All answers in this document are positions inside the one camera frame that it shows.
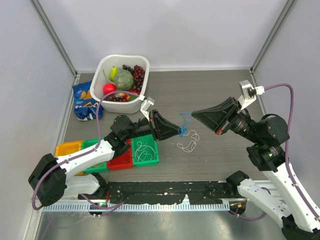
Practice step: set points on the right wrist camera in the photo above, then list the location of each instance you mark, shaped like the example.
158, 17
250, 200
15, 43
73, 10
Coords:
249, 93

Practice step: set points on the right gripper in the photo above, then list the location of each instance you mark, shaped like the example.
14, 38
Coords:
219, 117

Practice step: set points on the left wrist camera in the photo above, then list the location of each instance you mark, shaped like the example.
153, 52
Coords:
146, 103

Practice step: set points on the green pear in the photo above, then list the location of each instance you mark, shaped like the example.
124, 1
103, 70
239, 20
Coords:
113, 72

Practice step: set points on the green lime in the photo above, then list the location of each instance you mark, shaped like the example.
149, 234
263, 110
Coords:
131, 98

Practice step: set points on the green bin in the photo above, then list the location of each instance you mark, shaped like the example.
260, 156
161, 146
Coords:
145, 151
98, 168

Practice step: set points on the blue chips bag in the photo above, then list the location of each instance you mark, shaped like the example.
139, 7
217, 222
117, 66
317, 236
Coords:
84, 105

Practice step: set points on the white plastic basket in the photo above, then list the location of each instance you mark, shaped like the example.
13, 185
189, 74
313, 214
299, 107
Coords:
101, 77

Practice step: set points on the red apple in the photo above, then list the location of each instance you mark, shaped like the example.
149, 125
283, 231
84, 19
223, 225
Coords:
109, 88

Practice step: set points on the dark grape bunch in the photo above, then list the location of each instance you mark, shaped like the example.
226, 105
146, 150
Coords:
128, 68

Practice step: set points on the left aluminium frame post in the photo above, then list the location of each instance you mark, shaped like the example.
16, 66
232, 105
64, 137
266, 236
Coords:
53, 35

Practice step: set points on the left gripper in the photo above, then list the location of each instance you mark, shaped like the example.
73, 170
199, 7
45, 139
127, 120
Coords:
161, 128

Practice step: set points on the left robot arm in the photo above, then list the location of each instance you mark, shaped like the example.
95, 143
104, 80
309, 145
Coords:
56, 177

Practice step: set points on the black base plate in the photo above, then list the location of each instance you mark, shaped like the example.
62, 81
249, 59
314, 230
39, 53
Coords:
166, 192

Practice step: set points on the left green bin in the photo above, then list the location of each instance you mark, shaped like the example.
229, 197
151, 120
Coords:
98, 168

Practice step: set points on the aluminium frame post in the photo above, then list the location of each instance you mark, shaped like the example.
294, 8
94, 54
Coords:
53, 35
284, 13

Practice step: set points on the right green bin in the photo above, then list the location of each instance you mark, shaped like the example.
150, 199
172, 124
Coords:
145, 151

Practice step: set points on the red grape bunch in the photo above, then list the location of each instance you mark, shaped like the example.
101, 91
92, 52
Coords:
138, 78

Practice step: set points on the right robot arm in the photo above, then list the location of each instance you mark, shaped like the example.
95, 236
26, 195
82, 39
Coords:
296, 220

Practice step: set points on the yellow bin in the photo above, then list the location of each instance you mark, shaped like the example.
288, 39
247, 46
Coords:
68, 148

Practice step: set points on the red bin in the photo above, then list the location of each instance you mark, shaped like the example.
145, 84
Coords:
125, 161

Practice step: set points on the green melon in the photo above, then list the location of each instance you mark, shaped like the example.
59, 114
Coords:
123, 80

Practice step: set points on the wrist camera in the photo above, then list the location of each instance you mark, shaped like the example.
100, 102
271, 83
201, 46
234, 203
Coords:
146, 103
249, 93

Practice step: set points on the right aluminium frame post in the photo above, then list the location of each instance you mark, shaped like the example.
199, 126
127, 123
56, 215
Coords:
284, 13

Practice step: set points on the slotted cable duct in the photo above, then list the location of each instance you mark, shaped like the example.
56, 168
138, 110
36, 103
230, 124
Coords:
185, 206

